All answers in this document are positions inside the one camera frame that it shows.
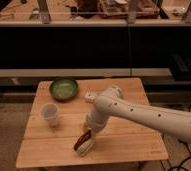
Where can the wooden background shelf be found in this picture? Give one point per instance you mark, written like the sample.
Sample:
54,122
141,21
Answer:
95,13

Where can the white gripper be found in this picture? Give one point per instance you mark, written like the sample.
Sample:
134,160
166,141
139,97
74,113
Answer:
94,124

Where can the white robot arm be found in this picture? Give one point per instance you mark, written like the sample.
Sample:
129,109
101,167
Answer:
110,102

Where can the clear plastic cup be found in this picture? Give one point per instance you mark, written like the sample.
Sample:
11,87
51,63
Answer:
49,112

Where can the green bowl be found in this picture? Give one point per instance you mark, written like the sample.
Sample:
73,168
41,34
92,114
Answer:
63,89

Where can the small white box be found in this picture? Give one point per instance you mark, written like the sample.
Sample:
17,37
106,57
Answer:
90,97

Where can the wooden table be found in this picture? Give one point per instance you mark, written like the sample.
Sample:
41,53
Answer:
55,135

